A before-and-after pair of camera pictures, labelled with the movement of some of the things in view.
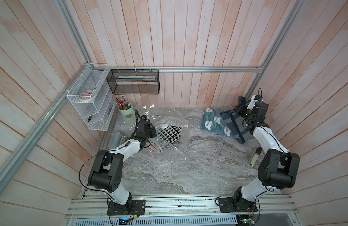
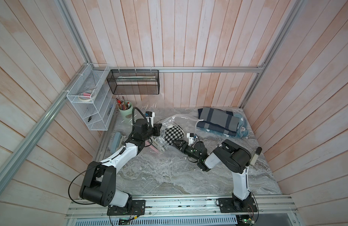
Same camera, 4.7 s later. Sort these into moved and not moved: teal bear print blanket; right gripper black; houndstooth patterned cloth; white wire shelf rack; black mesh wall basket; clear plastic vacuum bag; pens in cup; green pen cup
Moved: right gripper black; teal bear print blanket; clear plastic vacuum bag
Not moved: houndstooth patterned cloth; pens in cup; white wire shelf rack; green pen cup; black mesh wall basket
